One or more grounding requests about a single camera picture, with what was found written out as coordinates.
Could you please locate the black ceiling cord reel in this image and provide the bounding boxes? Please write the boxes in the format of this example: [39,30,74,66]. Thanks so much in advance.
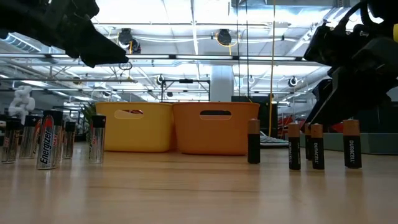
[117,27,142,54]

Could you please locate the computer keyboard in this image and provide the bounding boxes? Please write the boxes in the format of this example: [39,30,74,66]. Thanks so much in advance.
[259,130,290,148]

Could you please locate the green low platform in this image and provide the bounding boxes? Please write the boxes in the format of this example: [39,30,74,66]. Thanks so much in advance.
[285,133,398,156]

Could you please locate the black reel with yellow cord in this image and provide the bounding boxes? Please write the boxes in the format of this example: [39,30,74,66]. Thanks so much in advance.
[215,28,239,48]

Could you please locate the long ceiling light rail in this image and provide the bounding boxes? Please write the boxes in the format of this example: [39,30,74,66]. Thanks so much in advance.
[0,53,315,62]

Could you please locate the green potted plant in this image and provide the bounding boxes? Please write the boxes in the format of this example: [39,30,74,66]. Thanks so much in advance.
[80,102,97,142]

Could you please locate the red storage bins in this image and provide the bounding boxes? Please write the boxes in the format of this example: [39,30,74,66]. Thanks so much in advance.
[277,114,307,134]

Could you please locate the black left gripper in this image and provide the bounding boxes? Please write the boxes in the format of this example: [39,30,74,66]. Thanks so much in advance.
[0,0,129,68]

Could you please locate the black metal frame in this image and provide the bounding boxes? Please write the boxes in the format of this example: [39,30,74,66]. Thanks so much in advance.
[160,78,211,103]

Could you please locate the white building column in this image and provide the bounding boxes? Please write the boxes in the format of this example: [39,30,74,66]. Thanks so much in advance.
[210,65,234,103]

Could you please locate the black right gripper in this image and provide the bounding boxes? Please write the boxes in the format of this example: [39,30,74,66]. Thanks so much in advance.
[303,23,398,129]

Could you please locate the yellow plastic bin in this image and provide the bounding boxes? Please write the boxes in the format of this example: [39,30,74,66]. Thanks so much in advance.
[95,101,174,153]

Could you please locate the orange plastic bin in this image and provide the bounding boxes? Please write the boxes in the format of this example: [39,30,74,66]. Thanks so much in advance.
[172,101,261,156]

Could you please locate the Energizer Max AA battery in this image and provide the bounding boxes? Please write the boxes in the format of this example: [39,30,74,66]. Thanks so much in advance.
[63,121,77,160]
[19,114,42,160]
[36,110,64,170]
[89,114,107,164]
[1,117,21,164]

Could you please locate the Duracell copper black AA battery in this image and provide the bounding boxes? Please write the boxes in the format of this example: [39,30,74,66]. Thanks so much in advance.
[247,118,261,165]
[288,122,302,171]
[311,123,325,170]
[343,119,363,170]
[304,123,313,161]

